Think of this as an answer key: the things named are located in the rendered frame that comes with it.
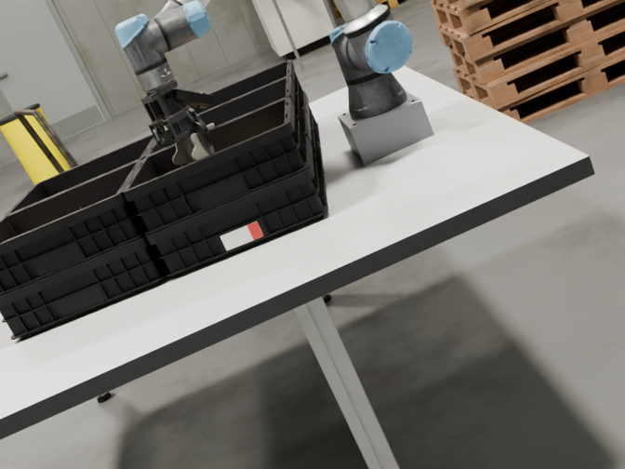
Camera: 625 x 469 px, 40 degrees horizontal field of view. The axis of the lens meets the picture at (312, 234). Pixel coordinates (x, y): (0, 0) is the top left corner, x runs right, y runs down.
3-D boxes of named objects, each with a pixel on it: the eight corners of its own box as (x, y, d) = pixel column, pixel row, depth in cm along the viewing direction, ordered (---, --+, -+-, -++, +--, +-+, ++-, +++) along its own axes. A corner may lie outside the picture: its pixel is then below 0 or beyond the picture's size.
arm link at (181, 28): (190, -1, 193) (145, 20, 190) (201, -4, 183) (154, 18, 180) (205, 32, 195) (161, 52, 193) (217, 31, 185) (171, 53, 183)
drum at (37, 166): (73, 177, 822) (34, 106, 798) (30, 195, 821) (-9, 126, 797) (77, 167, 863) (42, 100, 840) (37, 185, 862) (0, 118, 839)
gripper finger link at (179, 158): (175, 180, 195) (163, 143, 191) (192, 168, 199) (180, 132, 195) (185, 181, 194) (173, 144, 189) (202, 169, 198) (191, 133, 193)
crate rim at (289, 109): (294, 104, 211) (290, 95, 210) (294, 132, 183) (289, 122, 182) (147, 166, 216) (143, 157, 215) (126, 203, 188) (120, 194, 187)
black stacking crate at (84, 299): (183, 237, 222) (163, 196, 219) (166, 283, 194) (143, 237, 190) (46, 293, 227) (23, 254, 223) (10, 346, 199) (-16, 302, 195)
